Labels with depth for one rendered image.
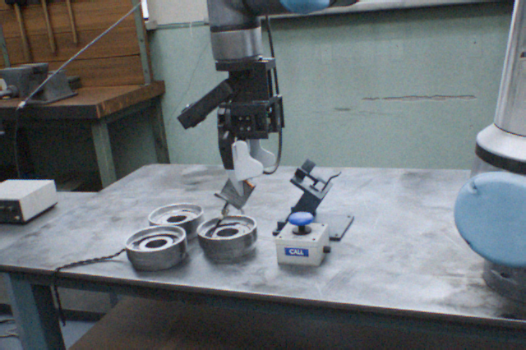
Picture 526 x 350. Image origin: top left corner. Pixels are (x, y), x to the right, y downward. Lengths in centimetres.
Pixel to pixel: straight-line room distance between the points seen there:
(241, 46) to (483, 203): 39
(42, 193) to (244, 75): 100
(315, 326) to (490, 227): 64
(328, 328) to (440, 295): 42
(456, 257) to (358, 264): 15
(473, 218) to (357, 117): 190
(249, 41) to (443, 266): 45
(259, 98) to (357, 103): 170
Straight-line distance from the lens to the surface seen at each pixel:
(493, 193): 63
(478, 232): 66
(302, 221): 89
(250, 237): 95
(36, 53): 313
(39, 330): 119
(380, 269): 89
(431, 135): 250
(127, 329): 130
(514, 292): 83
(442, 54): 243
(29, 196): 167
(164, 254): 94
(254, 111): 81
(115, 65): 284
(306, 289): 84
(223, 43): 81
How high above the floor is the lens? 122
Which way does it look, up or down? 18 degrees down
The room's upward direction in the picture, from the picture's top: 6 degrees counter-clockwise
